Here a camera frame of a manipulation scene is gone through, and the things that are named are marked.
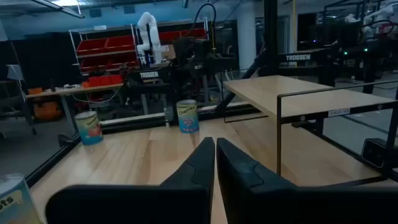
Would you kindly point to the small orange object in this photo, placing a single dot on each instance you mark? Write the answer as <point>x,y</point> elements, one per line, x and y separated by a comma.
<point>35,91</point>

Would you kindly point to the tall labelled food can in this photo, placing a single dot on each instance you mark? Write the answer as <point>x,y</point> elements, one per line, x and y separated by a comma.
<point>15,202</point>

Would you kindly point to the black aluminium table frame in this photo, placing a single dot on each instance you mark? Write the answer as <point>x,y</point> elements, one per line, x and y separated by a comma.
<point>136,124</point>

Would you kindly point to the tomatoes labelled tall can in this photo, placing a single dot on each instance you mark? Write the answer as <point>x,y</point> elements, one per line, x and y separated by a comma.
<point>88,129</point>

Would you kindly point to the black Trossen station frame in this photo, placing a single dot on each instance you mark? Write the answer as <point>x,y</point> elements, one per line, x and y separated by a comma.
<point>271,31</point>

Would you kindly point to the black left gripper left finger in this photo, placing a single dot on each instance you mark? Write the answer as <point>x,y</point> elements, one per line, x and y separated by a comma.
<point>186,199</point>

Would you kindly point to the white round column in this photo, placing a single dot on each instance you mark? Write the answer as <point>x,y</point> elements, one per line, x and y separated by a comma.
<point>246,37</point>

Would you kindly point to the cardboard box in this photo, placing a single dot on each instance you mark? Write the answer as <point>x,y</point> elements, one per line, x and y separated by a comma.
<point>168,52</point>

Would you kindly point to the black table-level camera box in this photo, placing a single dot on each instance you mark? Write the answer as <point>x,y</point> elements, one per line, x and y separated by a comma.
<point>373,152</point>

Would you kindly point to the grey rolling cart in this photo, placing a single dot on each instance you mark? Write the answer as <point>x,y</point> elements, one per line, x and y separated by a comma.
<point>14,73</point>

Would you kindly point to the red storage bin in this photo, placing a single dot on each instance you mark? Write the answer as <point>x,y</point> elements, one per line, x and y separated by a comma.
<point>170,36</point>
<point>122,60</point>
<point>91,46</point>
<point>120,43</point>
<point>93,64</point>
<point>194,33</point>

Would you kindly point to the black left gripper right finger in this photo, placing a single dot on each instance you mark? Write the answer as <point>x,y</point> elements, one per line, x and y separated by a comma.
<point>248,196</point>

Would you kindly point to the small red bin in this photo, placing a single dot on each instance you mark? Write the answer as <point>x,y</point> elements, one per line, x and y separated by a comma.
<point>105,81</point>
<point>94,81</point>
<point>117,79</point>

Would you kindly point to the cherries labelled tall can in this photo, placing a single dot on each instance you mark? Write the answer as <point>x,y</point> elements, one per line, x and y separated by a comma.
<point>187,118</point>

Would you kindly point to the long wooden work table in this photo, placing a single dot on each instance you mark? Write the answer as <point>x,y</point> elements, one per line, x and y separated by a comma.
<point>62,91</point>

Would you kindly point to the orange box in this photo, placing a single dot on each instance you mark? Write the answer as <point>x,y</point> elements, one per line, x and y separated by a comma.
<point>46,111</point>

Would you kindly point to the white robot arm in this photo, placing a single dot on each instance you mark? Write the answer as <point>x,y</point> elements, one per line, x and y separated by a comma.
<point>382,14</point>
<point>152,34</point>

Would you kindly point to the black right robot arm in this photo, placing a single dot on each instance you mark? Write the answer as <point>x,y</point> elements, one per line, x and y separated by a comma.
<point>192,77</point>

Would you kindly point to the dark background robot station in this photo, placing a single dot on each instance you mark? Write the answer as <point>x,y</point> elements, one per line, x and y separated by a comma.
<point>370,59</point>

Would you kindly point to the ceiling light strip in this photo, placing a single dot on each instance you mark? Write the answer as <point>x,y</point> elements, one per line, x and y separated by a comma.
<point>72,13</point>

